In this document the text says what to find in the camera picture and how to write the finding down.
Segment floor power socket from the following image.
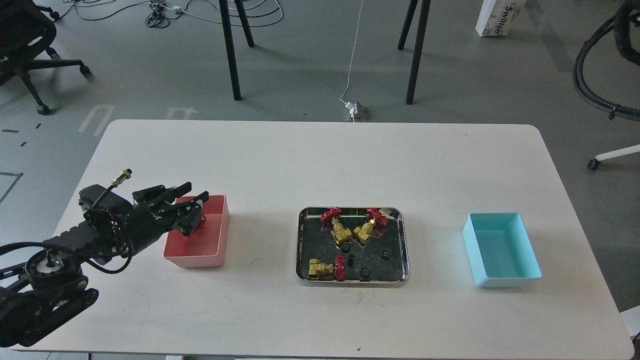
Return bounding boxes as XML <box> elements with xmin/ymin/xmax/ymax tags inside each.
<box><xmin>344</xmin><ymin>101</ymin><xmax>371</xmax><ymax>123</ymax></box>

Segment black corrugated cable hose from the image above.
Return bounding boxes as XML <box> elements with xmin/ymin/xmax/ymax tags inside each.
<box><xmin>572</xmin><ymin>0</ymin><xmax>640</xmax><ymax>122</ymax></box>

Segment black office chair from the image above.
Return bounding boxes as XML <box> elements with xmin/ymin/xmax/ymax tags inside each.
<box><xmin>0</xmin><ymin>0</ymin><xmax>90</xmax><ymax>116</ymax></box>

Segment white chair base leg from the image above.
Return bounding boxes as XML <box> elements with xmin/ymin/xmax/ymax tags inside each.
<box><xmin>587</xmin><ymin>145</ymin><xmax>640</xmax><ymax>170</ymax></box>

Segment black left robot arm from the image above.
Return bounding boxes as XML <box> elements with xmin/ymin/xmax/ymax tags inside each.
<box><xmin>0</xmin><ymin>182</ymin><xmax>210</xmax><ymax>347</ymax></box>

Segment cable bundle on floor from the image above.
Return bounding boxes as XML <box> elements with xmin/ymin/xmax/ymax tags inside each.
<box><xmin>60</xmin><ymin>0</ymin><xmax>284</xmax><ymax>29</ymax></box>

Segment black table leg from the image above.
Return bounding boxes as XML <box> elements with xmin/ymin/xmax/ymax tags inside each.
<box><xmin>397</xmin><ymin>0</ymin><xmax>432</xmax><ymax>105</ymax></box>
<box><xmin>219</xmin><ymin>0</ymin><xmax>255</xmax><ymax>101</ymax></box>

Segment white cardboard box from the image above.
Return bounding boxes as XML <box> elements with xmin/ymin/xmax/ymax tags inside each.
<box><xmin>475</xmin><ymin>0</ymin><xmax>527</xmax><ymax>37</ymax></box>

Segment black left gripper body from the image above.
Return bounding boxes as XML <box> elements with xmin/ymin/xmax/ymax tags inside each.
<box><xmin>112</xmin><ymin>186</ymin><xmax>180</xmax><ymax>253</ymax></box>

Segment white cable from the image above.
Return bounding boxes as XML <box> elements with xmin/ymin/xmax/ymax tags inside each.
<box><xmin>339</xmin><ymin>0</ymin><xmax>364</xmax><ymax>121</ymax></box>

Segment pink plastic box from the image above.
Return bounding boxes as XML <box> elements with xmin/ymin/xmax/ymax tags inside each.
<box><xmin>162</xmin><ymin>194</ymin><xmax>230</xmax><ymax>269</ymax></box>

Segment light blue plastic box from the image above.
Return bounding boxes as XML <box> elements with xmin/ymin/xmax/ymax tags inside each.
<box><xmin>462</xmin><ymin>212</ymin><xmax>543</xmax><ymax>289</ymax></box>

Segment metal tray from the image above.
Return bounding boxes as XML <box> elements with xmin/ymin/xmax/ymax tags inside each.
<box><xmin>295</xmin><ymin>206</ymin><xmax>410</xmax><ymax>286</ymax></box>

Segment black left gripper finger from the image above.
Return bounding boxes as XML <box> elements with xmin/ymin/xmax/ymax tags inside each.
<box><xmin>173</xmin><ymin>191</ymin><xmax>210</xmax><ymax>237</ymax></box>
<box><xmin>167</xmin><ymin>182</ymin><xmax>192</xmax><ymax>201</ymax></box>

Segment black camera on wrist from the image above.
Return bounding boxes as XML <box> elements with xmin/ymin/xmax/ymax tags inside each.
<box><xmin>78</xmin><ymin>168</ymin><xmax>133</xmax><ymax>224</ymax></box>

